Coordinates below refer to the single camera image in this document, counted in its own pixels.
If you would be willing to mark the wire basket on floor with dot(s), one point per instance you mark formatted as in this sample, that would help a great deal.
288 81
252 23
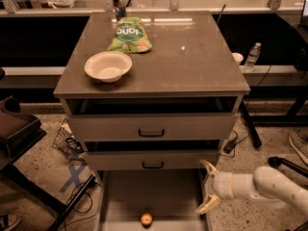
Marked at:
66 144

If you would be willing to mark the black power adapter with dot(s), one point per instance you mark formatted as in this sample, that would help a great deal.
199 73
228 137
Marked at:
229 146

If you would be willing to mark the grey sneaker right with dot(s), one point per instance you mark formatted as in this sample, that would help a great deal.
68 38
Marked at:
299 143

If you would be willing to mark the dark energy drink can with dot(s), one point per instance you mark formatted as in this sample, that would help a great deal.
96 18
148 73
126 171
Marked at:
120 9

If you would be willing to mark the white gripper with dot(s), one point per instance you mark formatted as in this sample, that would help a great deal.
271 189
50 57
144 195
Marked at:
223 185

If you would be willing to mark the lower grey drawer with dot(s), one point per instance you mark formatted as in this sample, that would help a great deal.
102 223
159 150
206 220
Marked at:
133 160

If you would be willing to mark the grey drawer cabinet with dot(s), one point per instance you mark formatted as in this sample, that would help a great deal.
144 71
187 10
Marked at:
189 71

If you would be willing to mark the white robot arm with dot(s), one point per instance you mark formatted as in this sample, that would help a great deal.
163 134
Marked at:
266 186

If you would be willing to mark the sneaker bottom left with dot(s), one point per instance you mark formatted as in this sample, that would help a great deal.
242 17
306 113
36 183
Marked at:
8 222

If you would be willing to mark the white paper bowl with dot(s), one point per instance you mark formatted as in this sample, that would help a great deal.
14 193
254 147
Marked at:
108 66

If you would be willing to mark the clear plastic water bottle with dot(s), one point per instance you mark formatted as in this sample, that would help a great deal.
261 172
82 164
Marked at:
252 57

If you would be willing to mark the black chair base leg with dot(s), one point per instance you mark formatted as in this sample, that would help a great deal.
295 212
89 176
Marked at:
276 162

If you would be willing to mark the middle grey drawer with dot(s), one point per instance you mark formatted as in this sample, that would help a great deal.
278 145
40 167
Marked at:
151 127

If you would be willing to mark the green chip bag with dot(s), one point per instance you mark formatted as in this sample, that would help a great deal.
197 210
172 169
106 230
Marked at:
130 37

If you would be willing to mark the grey drawer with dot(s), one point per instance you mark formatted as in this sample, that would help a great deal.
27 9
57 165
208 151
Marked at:
133 160
151 127

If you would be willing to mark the orange fruit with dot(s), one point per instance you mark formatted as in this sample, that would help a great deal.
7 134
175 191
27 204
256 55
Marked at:
146 219

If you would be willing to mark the white paper cup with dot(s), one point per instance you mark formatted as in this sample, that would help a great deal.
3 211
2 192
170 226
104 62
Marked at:
238 57

